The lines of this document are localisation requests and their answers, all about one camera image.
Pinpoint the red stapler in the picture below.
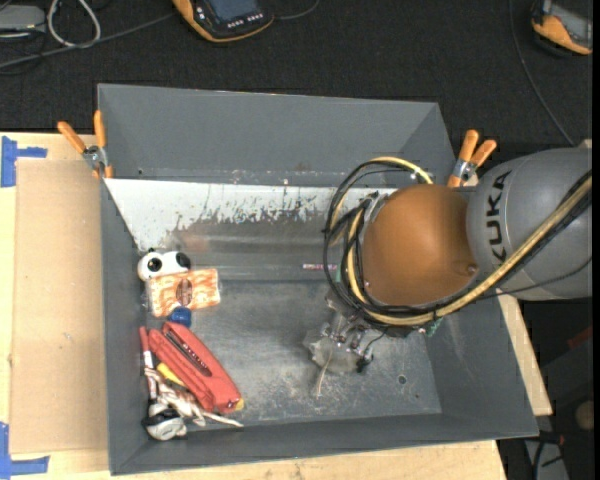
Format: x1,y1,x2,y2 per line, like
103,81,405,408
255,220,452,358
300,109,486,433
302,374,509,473
147,321,244,416

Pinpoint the white and brown toy animal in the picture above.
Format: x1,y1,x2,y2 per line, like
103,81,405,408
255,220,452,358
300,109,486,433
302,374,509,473
148,367,245,429

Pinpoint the grey metal bin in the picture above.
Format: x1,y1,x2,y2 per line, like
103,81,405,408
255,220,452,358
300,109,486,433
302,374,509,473
96,83,540,476

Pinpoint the yellow small thing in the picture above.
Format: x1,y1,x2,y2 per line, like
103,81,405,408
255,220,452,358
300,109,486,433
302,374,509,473
155,362,187,389

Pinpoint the white and black panda toy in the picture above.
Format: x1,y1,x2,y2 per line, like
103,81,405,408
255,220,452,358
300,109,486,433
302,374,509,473
136,248,193,283

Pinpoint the red marker pen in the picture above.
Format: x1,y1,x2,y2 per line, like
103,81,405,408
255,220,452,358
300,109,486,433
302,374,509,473
138,325,160,402

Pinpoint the orange and white patterned block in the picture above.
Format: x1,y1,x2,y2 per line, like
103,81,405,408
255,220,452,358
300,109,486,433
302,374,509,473
145,267,222,319

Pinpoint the brown cardboard board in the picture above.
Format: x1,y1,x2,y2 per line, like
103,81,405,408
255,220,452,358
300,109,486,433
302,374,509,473
8,157,112,457

